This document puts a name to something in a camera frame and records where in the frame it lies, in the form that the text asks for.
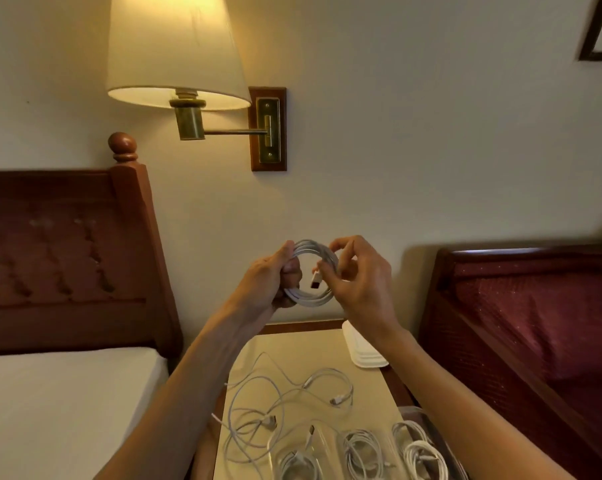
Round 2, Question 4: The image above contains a white bed mattress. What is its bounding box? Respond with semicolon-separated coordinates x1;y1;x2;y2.
0;347;170;480

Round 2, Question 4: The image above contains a dark picture frame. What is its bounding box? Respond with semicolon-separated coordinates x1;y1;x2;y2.
578;0;602;62

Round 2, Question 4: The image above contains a wooden lamp wall plate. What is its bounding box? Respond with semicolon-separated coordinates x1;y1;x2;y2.
248;86;288;172

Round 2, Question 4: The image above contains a person's right forearm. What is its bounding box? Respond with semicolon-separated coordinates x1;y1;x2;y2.
373;326;579;480

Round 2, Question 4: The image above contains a person's right hand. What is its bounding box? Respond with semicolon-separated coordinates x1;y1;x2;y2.
313;236;402;346

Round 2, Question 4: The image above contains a white ridged tray stack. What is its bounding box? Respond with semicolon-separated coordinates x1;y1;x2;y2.
341;320;389;369

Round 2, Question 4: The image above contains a red upholstered wooden armchair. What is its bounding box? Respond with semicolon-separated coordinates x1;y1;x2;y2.
417;242;602;480

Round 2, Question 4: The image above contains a clear plastic tray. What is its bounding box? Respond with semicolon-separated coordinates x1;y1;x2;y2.
397;405;470;480

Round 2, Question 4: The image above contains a person's left hand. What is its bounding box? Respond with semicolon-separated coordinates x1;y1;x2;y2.
230;240;302;326

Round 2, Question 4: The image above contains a wooden headboard red upholstery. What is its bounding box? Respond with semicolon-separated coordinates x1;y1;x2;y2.
0;132;184;359

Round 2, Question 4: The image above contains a person's left forearm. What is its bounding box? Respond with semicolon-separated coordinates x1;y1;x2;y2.
95;305;264;480

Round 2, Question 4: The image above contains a brass wall lamp cream shade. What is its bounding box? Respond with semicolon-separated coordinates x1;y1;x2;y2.
106;0;282;164

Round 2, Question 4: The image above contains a loose tangled white cable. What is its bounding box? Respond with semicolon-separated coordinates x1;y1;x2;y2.
261;352;355;435
210;377;294;480

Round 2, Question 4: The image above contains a bagged coiled white cable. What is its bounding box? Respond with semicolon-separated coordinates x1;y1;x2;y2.
276;425;324;480
392;420;450;480
339;429;392;480

